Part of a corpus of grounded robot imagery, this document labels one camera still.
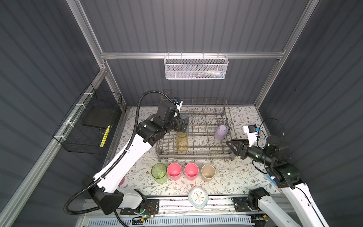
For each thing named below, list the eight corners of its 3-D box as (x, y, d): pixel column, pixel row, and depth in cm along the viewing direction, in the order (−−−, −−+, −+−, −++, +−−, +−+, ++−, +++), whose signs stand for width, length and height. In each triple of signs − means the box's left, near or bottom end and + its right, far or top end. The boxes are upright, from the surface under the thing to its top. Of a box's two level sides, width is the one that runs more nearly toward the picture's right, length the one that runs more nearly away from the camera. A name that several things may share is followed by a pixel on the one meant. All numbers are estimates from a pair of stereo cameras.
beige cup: (201, 184, 83) (203, 178, 75) (200, 170, 88) (202, 164, 80) (215, 184, 83) (218, 178, 75) (213, 170, 88) (216, 164, 80)
